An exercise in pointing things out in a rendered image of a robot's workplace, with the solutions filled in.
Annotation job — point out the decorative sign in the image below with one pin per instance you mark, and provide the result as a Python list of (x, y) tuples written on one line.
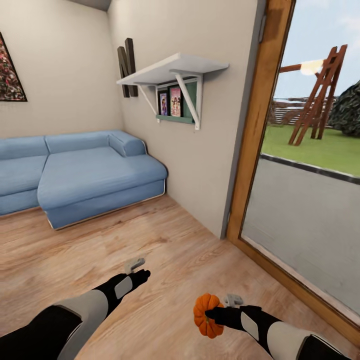
[(127, 67)]

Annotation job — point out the shelf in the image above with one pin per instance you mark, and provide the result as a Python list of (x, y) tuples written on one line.
[(177, 67)]

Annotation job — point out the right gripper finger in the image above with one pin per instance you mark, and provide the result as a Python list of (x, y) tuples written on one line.
[(210, 313)]

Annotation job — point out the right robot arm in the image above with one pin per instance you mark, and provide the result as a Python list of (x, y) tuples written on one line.
[(279, 339)]

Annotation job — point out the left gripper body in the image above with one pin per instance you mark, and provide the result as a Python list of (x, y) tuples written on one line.
[(139, 278)]

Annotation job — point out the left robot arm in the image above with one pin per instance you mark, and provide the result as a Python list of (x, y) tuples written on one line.
[(60, 331)]

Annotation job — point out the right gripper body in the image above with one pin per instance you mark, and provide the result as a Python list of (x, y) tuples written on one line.
[(223, 316)]

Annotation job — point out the pumpkin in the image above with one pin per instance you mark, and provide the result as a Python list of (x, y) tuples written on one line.
[(206, 325)]

